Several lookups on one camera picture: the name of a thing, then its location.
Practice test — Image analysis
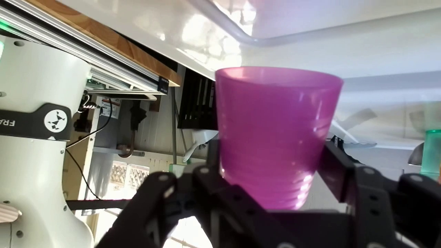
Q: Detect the white board with marker tags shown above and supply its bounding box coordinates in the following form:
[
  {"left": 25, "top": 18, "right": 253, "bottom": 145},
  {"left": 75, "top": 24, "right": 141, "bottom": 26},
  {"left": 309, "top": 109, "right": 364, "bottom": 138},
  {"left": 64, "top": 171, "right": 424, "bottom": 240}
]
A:
[{"left": 87, "top": 146, "right": 195, "bottom": 232}]

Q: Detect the thin black cable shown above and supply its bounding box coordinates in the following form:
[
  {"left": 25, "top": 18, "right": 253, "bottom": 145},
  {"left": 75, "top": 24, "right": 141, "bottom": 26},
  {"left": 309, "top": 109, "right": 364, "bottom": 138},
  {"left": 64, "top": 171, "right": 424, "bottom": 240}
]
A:
[{"left": 64, "top": 94, "right": 116, "bottom": 150}]

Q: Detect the shiny metal bowl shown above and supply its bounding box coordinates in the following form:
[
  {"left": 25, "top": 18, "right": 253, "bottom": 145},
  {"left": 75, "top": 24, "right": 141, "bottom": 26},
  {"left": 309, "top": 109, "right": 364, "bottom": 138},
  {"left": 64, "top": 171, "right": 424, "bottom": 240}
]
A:
[{"left": 407, "top": 141, "right": 426, "bottom": 167}]

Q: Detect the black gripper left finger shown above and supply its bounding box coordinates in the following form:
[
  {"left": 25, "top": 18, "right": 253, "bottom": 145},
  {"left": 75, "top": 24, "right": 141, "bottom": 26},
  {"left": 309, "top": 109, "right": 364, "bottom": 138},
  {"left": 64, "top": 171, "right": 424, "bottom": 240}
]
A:
[{"left": 94, "top": 137, "right": 295, "bottom": 248}]

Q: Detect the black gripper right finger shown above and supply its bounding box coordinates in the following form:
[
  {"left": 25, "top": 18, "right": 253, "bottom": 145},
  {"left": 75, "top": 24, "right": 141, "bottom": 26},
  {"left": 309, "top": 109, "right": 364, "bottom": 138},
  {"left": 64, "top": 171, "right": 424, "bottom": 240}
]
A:
[{"left": 316, "top": 135, "right": 441, "bottom": 248}]

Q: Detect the black metal stand frame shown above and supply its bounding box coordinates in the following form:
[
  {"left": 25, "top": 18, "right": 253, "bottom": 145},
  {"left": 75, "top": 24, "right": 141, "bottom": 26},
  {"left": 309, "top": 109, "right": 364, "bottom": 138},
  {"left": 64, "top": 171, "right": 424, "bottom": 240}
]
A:
[{"left": 178, "top": 68, "right": 218, "bottom": 131}]

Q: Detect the wooden board edge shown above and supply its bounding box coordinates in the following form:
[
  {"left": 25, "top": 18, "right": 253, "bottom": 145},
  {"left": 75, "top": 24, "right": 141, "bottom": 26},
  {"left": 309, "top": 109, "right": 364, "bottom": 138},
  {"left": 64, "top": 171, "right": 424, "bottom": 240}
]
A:
[{"left": 27, "top": 0, "right": 185, "bottom": 88}]

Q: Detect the purple plastic cup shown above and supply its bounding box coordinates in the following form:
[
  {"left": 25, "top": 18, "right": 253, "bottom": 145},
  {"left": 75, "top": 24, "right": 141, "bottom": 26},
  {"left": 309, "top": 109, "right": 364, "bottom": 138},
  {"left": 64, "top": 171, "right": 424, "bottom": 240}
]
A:
[{"left": 214, "top": 66, "right": 345, "bottom": 212}]

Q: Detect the aluminium extrusion frame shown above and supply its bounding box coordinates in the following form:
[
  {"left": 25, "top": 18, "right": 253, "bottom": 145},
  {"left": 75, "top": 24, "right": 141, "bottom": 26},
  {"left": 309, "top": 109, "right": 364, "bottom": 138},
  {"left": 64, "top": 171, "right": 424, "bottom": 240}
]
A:
[{"left": 0, "top": 4, "right": 170, "bottom": 98}]

